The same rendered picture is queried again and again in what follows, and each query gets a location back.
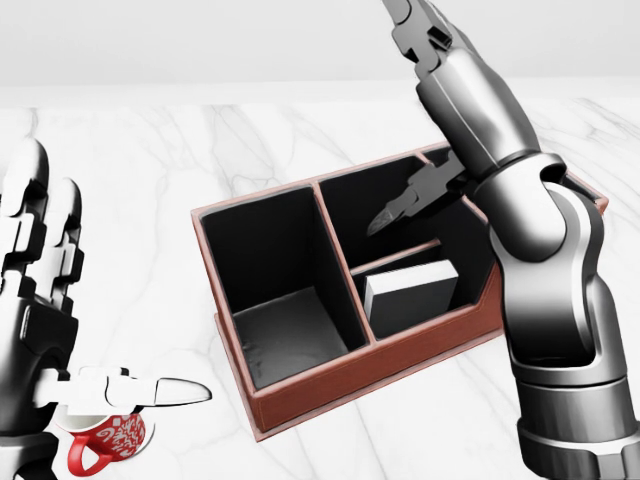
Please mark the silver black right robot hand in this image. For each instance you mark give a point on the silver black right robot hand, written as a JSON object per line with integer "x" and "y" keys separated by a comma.
{"x": 475, "y": 115}

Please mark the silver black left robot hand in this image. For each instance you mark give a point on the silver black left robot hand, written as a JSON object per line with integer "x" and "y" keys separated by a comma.
{"x": 45, "y": 345}

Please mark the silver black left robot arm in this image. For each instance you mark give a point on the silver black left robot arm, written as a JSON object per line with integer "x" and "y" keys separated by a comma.
{"x": 25, "y": 460}

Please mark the black book with white pages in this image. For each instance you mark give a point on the black book with white pages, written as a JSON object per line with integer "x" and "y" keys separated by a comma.
{"x": 415, "y": 295}

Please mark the red-brown desk caddy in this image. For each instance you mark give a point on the red-brown desk caddy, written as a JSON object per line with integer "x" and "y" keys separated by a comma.
{"x": 310, "y": 385}

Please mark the red mug with white pattern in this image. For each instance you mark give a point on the red mug with white pattern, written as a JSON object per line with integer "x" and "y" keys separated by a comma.
{"x": 117, "y": 435}

